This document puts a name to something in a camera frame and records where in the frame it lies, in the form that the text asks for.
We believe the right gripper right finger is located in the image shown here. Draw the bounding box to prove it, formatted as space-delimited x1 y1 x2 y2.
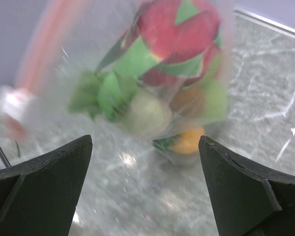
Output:
199 136 295 236

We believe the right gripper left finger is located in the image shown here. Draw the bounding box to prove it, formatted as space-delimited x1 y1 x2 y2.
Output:
0 135 92 236

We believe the fake orange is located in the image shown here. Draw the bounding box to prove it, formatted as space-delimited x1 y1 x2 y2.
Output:
170 126 205 154

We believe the fake green apple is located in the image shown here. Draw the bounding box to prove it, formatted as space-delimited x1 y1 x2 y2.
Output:
200 80 228 121

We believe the fake brown kiwi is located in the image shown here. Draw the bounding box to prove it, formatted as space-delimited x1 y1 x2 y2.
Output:
170 85 205 118

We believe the fake white radish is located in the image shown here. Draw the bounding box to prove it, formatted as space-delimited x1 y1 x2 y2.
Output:
124 90 172 140

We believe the clear zip top bag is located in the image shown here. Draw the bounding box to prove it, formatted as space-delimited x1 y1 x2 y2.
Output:
0 0 234 162

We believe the fake red dragon fruit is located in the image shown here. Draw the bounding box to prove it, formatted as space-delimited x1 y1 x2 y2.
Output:
98 0 222 87

